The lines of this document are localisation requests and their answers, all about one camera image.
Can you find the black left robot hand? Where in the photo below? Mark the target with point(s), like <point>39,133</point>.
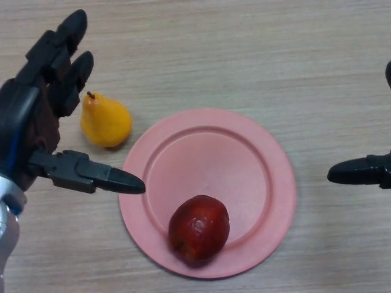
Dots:
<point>30,116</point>

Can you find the red apple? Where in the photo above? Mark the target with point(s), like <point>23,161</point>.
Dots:
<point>198,230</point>

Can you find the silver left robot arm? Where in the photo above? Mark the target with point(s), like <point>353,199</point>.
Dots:
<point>7,219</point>

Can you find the pink round plate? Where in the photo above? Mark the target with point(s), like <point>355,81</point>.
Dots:
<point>214,152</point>

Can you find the yellow pear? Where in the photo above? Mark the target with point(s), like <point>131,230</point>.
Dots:
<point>105,122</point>

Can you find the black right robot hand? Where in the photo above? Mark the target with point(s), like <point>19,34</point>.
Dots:
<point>357,172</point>

